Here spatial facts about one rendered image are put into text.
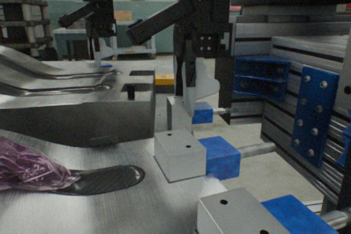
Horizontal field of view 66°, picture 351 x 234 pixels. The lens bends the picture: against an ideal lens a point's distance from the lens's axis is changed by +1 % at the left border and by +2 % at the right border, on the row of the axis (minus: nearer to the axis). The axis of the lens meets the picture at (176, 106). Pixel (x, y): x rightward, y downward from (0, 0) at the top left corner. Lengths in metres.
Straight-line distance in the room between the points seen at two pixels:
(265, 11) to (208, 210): 0.57
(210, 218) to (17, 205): 0.13
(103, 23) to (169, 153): 0.68
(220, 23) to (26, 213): 0.35
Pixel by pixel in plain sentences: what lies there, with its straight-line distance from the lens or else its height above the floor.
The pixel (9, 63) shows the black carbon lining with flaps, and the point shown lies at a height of 0.91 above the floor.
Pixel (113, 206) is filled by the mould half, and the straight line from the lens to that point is 0.23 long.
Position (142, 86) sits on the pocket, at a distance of 0.44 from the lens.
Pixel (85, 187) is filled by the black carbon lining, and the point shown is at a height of 0.85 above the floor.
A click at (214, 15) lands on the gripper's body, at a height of 0.99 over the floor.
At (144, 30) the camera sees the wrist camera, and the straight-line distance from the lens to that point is 0.42.
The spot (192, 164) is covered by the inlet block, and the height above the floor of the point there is 0.87.
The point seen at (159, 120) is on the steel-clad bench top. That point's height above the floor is 0.80.
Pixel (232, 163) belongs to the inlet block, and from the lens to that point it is 0.27.
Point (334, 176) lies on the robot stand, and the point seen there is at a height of 0.73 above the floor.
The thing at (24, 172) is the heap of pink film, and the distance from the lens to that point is 0.23.
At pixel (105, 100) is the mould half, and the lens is 0.36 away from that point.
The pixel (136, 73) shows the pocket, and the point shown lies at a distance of 0.55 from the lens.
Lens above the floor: 1.00
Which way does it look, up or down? 19 degrees down
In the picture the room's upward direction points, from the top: straight up
